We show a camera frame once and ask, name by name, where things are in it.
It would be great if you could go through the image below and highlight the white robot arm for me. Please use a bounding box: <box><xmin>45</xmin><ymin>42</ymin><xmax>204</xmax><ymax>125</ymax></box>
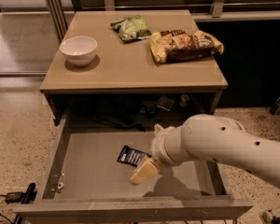
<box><xmin>130</xmin><ymin>114</ymin><xmax>280</xmax><ymax>189</ymax></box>

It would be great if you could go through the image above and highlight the grey cabinet counter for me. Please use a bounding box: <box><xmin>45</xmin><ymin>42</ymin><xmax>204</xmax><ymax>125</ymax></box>
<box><xmin>40</xmin><ymin>11</ymin><xmax>228</xmax><ymax>120</ymax></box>

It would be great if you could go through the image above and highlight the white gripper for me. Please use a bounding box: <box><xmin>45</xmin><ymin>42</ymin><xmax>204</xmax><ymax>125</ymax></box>
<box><xmin>130</xmin><ymin>124</ymin><xmax>189</xmax><ymax>186</ymax></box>

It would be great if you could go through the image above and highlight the small dark floor device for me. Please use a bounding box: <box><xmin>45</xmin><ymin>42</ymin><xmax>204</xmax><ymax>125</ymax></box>
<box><xmin>270</xmin><ymin>97</ymin><xmax>280</xmax><ymax>115</ymax></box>

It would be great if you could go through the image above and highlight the open grey drawer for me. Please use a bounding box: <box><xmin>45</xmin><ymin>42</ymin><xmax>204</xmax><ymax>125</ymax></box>
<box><xmin>14</xmin><ymin>108</ymin><xmax>252</xmax><ymax>224</ymax></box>

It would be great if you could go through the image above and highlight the green chip bag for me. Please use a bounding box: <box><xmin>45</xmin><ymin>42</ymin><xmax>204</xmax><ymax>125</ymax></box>
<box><xmin>110</xmin><ymin>15</ymin><xmax>151</xmax><ymax>43</ymax></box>

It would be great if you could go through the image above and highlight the black power adapter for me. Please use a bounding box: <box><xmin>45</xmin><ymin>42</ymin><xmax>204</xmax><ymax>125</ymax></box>
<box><xmin>5</xmin><ymin>183</ymin><xmax>37</xmax><ymax>203</ymax></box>

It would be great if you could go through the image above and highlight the metal railing frame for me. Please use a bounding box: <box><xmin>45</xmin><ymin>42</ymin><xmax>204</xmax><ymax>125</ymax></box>
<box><xmin>45</xmin><ymin>0</ymin><xmax>280</xmax><ymax>38</ymax></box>

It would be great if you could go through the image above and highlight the white ceramic bowl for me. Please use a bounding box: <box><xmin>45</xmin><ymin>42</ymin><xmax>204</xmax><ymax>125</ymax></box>
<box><xmin>60</xmin><ymin>36</ymin><xmax>97</xmax><ymax>66</ymax></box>

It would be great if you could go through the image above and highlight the yellow brown snack bag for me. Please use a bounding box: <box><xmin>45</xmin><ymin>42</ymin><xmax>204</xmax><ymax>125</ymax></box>
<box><xmin>149</xmin><ymin>30</ymin><xmax>224</xmax><ymax>63</ymax></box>

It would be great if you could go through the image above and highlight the blue rxbar wrapper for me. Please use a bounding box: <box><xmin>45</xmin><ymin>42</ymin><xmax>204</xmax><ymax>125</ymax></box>
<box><xmin>117</xmin><ymin>146</ymin><xmax>151</xmax><ymax>167</ymax></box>

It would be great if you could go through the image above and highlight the white power strip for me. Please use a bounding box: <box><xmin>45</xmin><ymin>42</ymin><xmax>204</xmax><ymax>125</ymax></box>
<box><xmin>262</xmin><ymin>207</ymin><xmax>280</xmax><ymax>224</ymax></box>

